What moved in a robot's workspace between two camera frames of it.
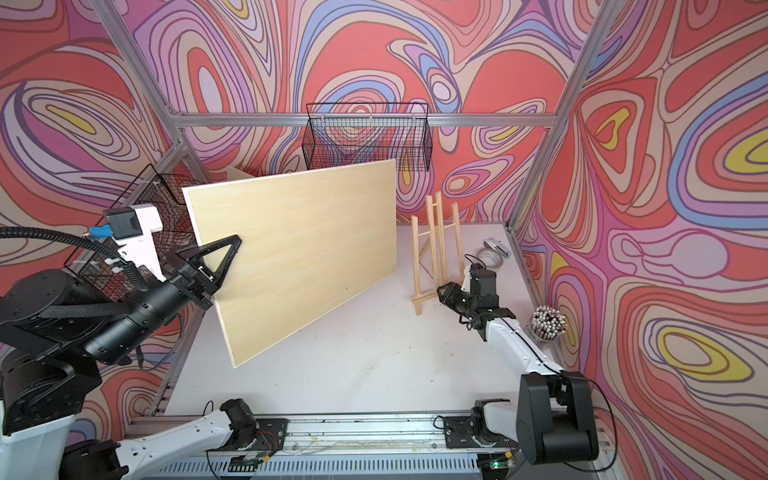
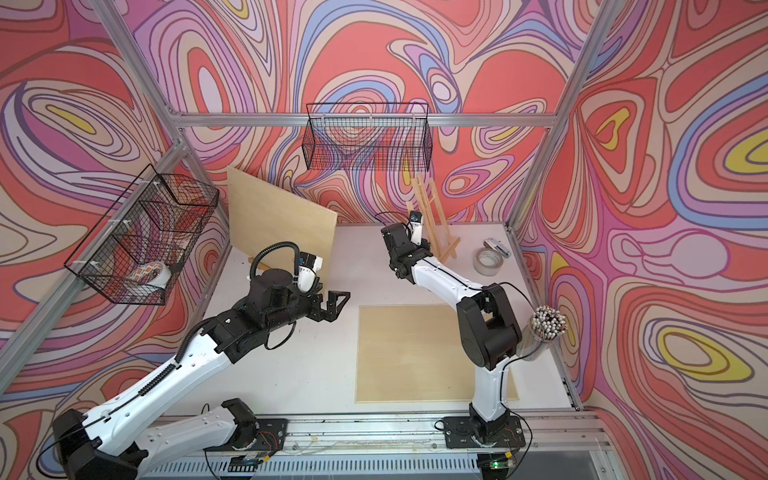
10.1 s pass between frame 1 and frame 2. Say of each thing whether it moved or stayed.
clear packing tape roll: stayed
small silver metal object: stayed
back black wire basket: stayed
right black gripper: moved
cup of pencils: stayed
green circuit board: stayed
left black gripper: moved
